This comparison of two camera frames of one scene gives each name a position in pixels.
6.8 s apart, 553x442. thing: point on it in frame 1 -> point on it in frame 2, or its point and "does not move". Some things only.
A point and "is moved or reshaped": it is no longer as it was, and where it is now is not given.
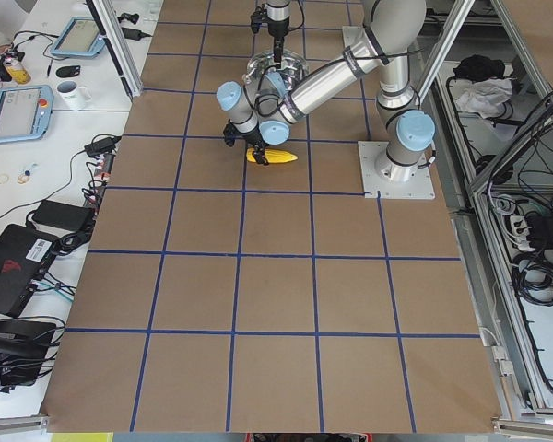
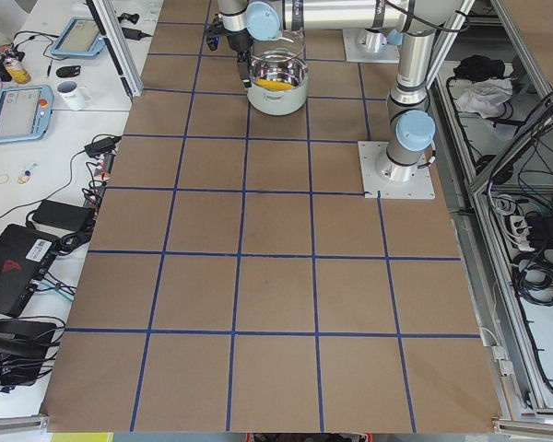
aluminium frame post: x=109 y=24 does not move
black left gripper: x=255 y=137 -> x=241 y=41
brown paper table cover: x=220 y=296 does not move
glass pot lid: x=263 y=72 -> x=264 y=28
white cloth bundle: x=486 y=96 does not move
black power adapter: x=101 y=146 does not move
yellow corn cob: x=272 y=156 is moved or reshaped
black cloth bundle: x=476 y=67 does not move
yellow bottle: x=18 y=73 does not move
